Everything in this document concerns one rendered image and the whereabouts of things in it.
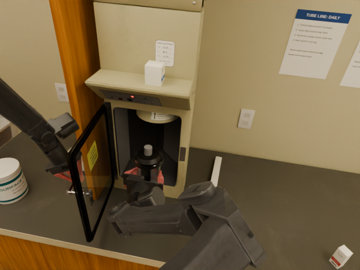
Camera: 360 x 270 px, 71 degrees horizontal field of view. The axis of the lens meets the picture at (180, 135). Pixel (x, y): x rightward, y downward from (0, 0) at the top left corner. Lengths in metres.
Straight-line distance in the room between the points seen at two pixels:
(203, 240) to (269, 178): 1.08
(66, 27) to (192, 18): 0.36
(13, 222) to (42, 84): 0.79
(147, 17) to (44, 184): 0.88
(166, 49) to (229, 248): 0.63
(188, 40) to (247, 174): 0.81
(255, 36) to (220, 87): 0.28
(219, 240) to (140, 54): 0.65
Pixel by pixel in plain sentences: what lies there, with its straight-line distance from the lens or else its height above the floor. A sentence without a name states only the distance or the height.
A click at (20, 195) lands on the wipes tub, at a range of 1.29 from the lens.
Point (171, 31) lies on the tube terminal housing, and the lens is 0.81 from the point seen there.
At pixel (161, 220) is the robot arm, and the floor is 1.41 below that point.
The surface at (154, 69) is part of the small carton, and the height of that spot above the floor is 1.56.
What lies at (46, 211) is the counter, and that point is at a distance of 1.22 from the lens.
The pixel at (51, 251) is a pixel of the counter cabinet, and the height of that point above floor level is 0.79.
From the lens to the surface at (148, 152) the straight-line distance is 0.86.
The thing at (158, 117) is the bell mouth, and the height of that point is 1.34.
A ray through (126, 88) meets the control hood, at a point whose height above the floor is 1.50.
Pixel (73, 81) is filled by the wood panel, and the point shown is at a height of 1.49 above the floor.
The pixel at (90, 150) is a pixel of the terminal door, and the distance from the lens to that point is 0.85.
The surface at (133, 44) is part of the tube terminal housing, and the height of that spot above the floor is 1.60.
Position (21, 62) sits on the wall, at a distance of 1.69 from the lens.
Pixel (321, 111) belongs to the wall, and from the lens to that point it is 1.44.
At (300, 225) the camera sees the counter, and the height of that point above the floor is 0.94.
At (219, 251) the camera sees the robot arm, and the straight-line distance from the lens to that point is 0.33.
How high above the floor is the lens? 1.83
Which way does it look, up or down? 34 degrees down
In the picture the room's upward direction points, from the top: 5 degrees clockwise
